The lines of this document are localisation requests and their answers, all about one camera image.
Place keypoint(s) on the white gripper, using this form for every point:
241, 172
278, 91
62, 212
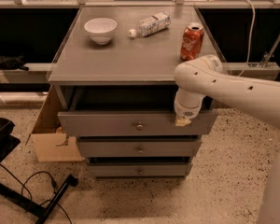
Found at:
186, 111

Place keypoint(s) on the grey top drawer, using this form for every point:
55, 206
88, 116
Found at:
90, 124

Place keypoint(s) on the grey drawer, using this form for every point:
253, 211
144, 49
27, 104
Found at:
90, 124
143, 170
117, 148

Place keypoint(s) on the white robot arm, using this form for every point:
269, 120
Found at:
259, 98

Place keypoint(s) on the grey drawer cabinet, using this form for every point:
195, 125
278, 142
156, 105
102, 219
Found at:
125, 75

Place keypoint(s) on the grey bottom drawer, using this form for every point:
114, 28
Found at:
143, 170

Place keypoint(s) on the grey middle drawer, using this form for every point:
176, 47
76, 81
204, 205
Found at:
117, 148

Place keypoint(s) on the red soda can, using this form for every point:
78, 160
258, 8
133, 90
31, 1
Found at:
192, 41

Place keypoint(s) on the clear plastic water bottle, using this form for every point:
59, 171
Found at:
151, 25

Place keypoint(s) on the white ceramic bowl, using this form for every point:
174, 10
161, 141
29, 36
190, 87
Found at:
101, 30

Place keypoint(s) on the brown cardboard box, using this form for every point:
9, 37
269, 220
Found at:
50, 139

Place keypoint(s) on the black metal stand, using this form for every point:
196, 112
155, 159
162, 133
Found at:
24, 199

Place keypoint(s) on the black bag on ledge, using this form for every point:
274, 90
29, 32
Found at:
12, 63

